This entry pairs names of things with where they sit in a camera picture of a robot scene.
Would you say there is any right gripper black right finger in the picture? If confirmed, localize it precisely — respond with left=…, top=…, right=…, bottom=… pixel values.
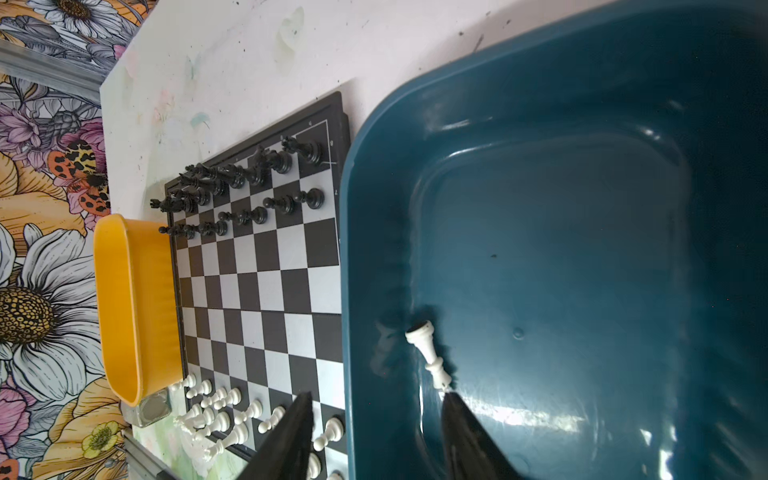
left=441, top=392, right=522, bottom=480

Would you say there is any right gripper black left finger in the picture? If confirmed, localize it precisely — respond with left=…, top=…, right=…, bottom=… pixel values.
left=237, top=392, right=314, bottom=480

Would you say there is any white chess piece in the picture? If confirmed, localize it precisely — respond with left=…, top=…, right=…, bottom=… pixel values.
left=405, top=320, right=452, bottom=391

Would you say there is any grey metal small box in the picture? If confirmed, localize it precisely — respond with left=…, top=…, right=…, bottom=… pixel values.
left=120, top=388, right=172, bottom=428

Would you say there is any yellow plastic tray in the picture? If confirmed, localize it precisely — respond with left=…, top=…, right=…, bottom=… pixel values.
left=93, top=214, right=183, bottom=406

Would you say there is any black white chessboard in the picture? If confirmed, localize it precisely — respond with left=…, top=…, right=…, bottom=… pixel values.
left=157, top=93, right=350, bottom=460

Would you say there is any teal plastic tray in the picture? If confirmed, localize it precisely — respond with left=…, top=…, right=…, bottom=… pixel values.
left=340, top=1, right=767, bottom=479

